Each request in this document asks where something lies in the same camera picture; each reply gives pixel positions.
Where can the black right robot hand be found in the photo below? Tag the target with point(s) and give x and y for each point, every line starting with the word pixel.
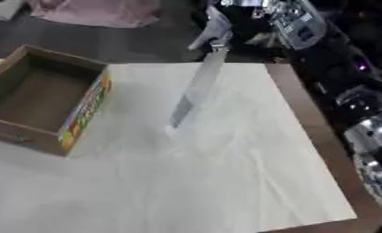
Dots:
pixel 337 72

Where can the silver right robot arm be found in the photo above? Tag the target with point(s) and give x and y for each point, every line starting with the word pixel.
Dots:
pixel 377 142

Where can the cardboard box with colourful print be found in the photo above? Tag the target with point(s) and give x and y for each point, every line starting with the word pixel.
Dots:
pixel 35 97

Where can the pink fabric bundle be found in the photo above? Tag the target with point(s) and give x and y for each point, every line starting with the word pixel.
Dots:
pixel 99 12

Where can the white fabric item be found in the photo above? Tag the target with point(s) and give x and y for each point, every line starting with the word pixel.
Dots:
pixel 3 9

